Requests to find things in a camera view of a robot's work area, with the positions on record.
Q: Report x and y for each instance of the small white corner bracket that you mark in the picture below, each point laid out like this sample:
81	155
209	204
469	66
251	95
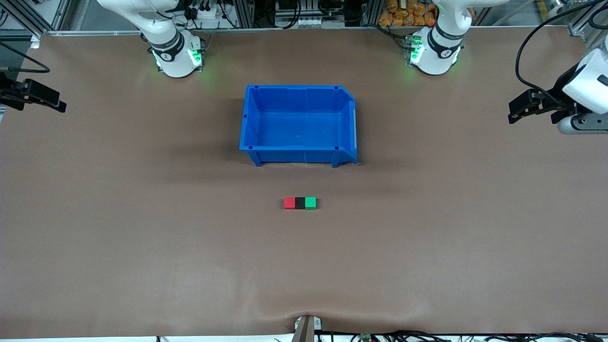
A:
35	42

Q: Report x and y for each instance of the brown table cover mat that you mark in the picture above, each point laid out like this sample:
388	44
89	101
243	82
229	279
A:
190	261

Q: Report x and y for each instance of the orange packaged snacks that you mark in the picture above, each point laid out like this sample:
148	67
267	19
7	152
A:
408	14

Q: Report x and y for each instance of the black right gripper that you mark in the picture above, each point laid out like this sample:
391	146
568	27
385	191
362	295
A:
10	91

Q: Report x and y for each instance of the table edge clamp bracket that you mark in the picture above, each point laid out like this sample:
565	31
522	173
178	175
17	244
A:
305	328

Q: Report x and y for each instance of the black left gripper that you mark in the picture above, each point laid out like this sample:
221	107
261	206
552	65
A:
558	91

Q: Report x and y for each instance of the green cube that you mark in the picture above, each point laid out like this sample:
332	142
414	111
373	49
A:
310	203

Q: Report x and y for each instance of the white power strip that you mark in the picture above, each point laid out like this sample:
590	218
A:
204	19

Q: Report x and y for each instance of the aluminium frame strut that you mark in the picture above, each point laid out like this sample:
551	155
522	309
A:
28	16
586	28

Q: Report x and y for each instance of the green terminal connector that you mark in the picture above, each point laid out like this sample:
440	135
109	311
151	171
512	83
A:
366	337

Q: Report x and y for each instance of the black cube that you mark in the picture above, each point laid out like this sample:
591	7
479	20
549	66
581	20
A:
300	203

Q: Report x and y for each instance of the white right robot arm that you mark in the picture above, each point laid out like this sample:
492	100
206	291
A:
175	61

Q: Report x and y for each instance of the blue plastic storage bin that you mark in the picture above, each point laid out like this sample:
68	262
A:
299	128

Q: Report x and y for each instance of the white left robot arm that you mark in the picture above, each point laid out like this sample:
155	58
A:
434	57

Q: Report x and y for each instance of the red cube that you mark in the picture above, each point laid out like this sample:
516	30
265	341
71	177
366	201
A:
289	203

